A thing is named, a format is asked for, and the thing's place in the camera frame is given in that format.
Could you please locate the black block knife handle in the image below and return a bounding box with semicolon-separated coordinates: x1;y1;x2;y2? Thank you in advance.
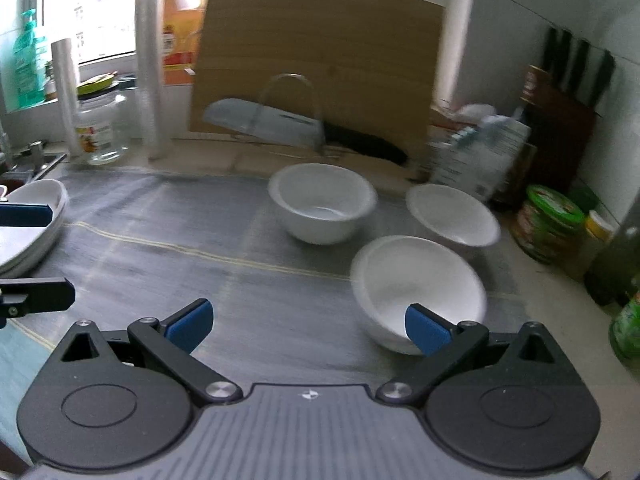
542;27;558;73
572;39;593;96
595;50;617;108

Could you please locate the red-capped glass bottle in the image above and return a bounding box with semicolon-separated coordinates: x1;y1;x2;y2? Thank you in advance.
584;210;640;307

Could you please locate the white bowl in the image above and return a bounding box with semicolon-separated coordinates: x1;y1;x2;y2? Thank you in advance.
350;235;488;356
406;183;501;248
267;162;378;246

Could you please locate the metal sink knob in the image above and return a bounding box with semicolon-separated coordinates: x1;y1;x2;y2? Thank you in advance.
15;141;68;181

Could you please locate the bamboo cutting board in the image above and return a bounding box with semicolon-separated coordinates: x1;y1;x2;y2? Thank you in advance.
189;0;447;161

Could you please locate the green detergent bottle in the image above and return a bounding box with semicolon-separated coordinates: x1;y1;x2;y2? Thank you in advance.
12;8;48;108

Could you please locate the dark sauce bottle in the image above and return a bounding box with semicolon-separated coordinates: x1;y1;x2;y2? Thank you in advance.
517;67;546;126

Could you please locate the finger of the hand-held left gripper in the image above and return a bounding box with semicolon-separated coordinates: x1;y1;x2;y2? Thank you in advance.
0;202;53;227
0;277;76;328

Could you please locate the orange oil bottle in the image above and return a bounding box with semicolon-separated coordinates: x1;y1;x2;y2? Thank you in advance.
162;0;208;86

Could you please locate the black-handled kitchen knife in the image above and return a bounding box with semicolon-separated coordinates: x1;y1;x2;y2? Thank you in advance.
202;99;408;166

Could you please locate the white printed plastic bag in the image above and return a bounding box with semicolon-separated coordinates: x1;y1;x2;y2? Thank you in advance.
432;115;531;203

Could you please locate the tall plastic wrap roll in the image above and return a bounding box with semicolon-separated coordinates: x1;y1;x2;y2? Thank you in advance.
135;0;173;161

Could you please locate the clear glass jar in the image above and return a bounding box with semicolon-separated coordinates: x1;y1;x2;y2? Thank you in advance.
75;74;130;166

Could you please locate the green-lid jar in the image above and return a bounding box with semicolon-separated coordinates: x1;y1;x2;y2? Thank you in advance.
515;185;586;266

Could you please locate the green label bottle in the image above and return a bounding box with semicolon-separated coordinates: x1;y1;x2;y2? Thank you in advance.
609;290;640;361

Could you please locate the yellow-lid jar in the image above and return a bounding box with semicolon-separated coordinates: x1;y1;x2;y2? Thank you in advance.
565;210;616;281

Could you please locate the grey checked tablecloth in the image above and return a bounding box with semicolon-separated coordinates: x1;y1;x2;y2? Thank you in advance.
0;165;531;461

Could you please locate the short plastic wrap roll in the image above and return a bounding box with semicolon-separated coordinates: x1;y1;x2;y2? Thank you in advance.
51;38;83;156

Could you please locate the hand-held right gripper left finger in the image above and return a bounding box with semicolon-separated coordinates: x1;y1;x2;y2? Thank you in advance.
60;299;241;406

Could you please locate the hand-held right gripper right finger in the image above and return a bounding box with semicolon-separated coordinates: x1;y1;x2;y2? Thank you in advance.
375;304;556;403

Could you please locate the brown knife block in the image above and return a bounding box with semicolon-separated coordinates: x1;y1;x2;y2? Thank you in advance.
525;85;598;196

